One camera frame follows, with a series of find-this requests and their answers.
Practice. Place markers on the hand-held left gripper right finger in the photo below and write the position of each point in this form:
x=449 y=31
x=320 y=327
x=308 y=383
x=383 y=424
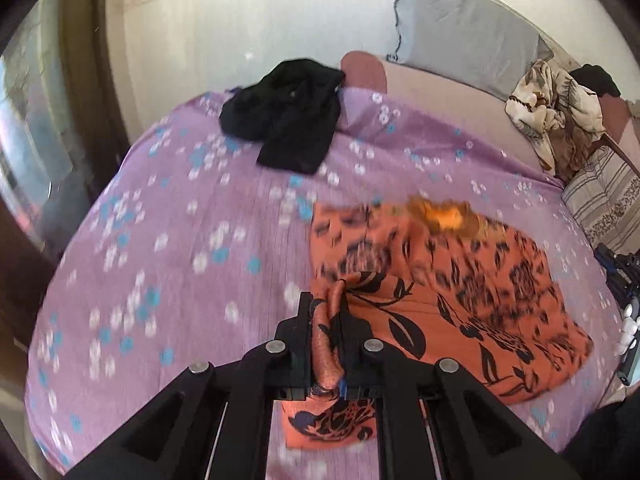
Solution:
x=352 y=345

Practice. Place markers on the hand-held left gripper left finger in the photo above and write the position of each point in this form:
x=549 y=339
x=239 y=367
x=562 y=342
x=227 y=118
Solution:
x=300 y=345

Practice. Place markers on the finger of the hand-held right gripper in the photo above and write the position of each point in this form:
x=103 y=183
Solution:
x=606 y=260

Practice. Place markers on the orange floral shirt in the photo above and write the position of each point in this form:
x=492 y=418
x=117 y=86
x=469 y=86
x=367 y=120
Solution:
x=450 y=300

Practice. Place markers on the striped floral cushion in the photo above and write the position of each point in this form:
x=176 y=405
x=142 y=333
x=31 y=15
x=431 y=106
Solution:
x=605 y=195

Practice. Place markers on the person's dark clothing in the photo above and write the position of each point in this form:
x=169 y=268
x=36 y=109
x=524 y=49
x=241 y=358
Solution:
x=610 y=445

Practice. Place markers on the pink sofa backrest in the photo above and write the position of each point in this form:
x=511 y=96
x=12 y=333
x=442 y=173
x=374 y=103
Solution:
x=622 y=120

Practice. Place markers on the purple floral bedsheet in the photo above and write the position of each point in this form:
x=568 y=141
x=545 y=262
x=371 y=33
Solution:
x=175 y=260

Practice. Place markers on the beige floral blanket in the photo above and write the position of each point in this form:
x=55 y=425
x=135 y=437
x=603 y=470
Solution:
x=540 y=105

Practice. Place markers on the black cloth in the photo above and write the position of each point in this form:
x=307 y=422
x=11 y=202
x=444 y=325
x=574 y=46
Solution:
x=595 y=80

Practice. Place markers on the pink beige mattress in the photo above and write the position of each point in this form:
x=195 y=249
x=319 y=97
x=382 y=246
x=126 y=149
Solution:
x=450 y=105

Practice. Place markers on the black garment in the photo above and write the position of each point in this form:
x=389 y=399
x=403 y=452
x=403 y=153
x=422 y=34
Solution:
x=290 y=115

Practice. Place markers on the grey pillow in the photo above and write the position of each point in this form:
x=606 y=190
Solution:
x=460 y=30

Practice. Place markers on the wooden stained glass door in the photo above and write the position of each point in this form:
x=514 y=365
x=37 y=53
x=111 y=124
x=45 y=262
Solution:
x=85 y=85

